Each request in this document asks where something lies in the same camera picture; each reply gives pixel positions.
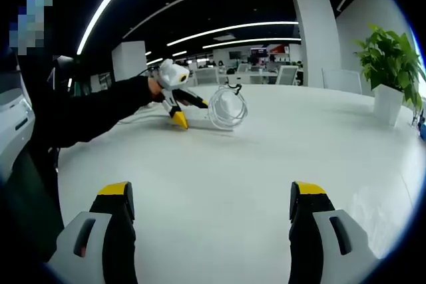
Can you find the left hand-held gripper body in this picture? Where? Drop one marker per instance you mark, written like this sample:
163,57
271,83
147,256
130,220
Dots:
171,74

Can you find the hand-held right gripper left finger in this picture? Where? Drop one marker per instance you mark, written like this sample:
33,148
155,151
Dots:
113,240

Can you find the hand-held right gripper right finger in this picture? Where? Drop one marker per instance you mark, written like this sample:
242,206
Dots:
309,240

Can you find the white desk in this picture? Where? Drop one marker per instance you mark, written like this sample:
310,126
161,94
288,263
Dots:
216,164

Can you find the ceiling light strip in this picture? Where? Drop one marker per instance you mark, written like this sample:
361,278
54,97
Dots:
100,8

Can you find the person's left hand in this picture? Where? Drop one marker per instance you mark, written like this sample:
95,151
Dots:
155,89

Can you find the person in black sleeve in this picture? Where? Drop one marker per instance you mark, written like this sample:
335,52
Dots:
30,217

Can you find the white mesh office chair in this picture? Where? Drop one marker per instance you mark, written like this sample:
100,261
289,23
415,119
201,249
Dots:
287,75

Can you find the white chest device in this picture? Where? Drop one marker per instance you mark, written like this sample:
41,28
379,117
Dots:
13,121

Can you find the green potted plant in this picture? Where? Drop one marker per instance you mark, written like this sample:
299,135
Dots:
387,61

